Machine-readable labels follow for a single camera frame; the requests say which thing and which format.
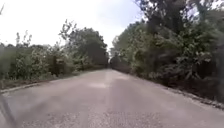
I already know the row of green trees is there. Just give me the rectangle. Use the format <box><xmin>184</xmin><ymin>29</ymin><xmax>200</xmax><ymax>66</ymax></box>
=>
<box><xmin>109</xmin><ymin>0</ymin><xmax>224</xmax><ymax>103</ymax></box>

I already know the gravel road edge strip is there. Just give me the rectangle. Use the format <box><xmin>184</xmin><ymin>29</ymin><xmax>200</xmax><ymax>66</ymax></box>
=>
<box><xmin>116</xmin><ymin>69</ymin><xmax>224</xmax><ymax>110</ymax></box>

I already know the row of green bushes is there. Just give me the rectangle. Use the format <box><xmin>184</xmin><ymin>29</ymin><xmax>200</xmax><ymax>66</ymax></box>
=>
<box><xmin>0</xmin><ymin>19</ymin><xmax>110</xmax><ymax>83</ymax></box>

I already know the dirt verge strip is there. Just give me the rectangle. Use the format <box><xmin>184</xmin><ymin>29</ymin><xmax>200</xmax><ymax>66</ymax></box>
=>
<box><xmin>0</xmin><ymin>68</ymin><xmax>101</xmax><ymax>92</ymax></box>

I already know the grey asphalt road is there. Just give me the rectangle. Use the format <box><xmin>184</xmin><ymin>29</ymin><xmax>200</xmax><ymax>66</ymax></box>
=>
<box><xmin>0</xmin><ymin>68</ymin><xmax>224</xmax><ymax>128</ymax></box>

